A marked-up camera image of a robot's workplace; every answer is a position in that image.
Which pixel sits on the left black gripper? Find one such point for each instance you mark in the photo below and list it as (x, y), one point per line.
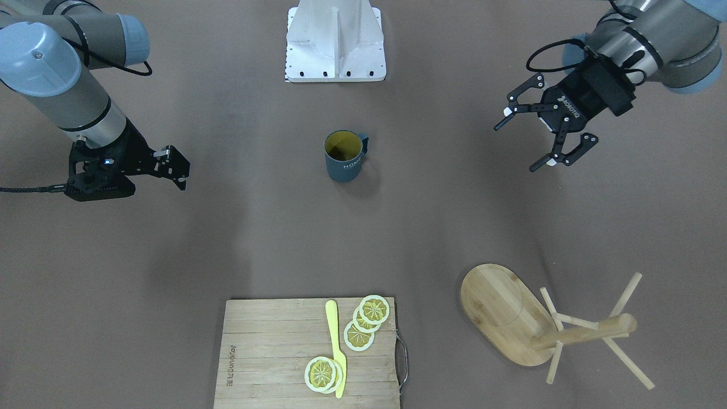
(569, 102)

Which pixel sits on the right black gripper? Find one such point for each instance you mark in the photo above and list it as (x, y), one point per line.
(134, 151)

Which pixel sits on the dark teal mug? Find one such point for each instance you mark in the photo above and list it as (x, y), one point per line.
(344, 154)

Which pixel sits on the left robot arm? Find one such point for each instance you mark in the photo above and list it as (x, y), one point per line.
(674, 43)

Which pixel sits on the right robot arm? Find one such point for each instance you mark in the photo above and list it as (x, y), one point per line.
(49, 50)

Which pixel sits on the wooden mug tree rack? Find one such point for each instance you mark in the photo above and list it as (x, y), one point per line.
(529, 331)

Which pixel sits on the bamboo cutting board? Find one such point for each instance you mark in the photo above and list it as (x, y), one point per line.
(267, 343)

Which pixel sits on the lemon slice middle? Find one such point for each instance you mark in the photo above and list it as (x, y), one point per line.
(361, 324)

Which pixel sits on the lemon slice top pair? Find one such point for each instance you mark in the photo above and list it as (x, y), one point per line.
(318, 374)

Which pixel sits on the yellow plastic knife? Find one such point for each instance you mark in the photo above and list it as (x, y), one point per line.
(332, 315)

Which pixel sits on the lemon slice under knife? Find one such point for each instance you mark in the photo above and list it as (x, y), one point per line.
(338, 372)

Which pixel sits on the white camera pole base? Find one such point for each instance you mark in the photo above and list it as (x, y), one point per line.
(334, 41)

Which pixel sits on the lemon slice near handle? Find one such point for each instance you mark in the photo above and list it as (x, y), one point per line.
(375, 309)

